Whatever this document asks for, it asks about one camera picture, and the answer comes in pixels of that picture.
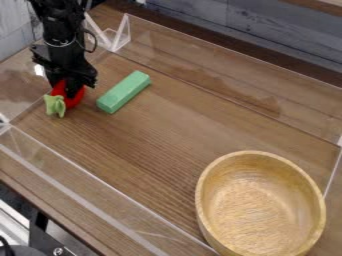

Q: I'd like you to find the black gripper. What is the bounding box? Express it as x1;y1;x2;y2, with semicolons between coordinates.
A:
29;43;97;98

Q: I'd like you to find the red plush radish toy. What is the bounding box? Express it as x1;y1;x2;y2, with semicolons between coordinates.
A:
43;80;85;118

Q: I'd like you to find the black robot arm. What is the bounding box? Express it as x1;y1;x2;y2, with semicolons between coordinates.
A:
28;0;97;99

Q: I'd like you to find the green rectangular block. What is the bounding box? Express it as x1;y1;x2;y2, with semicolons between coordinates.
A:
96;71;151;114

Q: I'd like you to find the black metal clamp base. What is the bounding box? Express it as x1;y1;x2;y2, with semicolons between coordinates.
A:
28;229;92;256

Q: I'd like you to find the wooden bowl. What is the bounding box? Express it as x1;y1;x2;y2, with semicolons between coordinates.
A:
195;150;326;256

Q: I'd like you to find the clear acrylic enclosure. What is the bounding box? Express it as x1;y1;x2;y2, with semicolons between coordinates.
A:
0;19;342;256

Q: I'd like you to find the black cable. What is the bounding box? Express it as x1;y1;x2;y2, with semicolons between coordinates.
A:
0;235;13;256

